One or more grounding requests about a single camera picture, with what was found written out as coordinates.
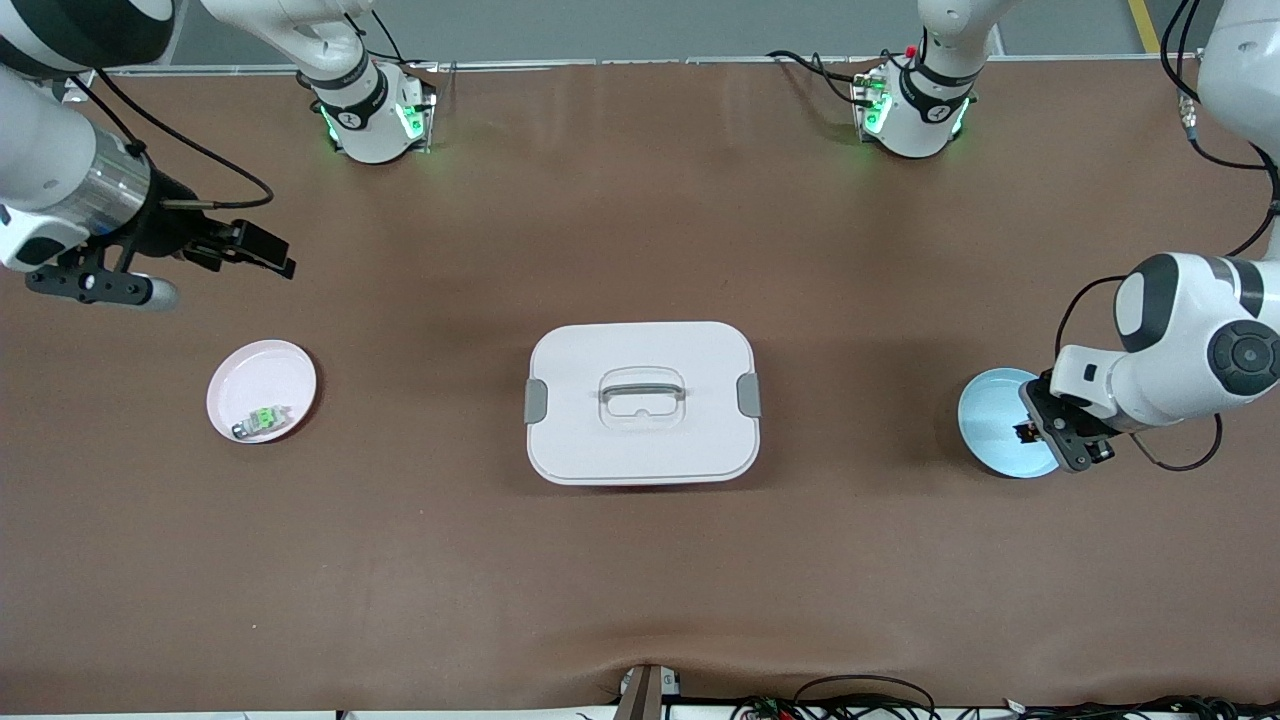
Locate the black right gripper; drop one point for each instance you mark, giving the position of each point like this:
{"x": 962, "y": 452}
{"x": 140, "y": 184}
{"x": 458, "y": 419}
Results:
{"x": 170, "y": 232}

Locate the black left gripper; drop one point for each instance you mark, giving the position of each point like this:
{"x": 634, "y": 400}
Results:
{"x": 1027, "y": 432}

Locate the orange and black push-button switch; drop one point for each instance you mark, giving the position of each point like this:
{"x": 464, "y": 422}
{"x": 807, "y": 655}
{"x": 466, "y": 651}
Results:
{"x": 1027, "y": 433}

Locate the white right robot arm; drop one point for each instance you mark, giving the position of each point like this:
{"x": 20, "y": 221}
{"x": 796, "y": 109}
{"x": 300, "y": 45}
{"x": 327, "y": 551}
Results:
{"x": 40, "y": 150}

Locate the white lidded box grey latches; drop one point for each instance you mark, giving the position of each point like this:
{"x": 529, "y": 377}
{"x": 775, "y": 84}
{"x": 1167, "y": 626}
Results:
{"x": 640, "y": 450}

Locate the light blue round plate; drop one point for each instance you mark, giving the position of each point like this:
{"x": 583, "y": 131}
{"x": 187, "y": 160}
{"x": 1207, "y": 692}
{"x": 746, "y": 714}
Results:
{"x": 990, "y": 420}

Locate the pink round plate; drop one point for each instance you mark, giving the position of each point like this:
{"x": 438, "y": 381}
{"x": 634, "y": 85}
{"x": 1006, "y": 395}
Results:
{"x": 260, "y": 375}

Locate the brown table mat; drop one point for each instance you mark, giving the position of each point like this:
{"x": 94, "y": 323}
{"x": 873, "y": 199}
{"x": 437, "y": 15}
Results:
{"x": 640, "y": 580}

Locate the green push-button switch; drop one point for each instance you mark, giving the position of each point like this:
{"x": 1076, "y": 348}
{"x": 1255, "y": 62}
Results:
{"x": 262, "y": 418}

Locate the camera mount post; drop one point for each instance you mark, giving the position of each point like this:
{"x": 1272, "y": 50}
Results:
{"x": 640, "y": 695}

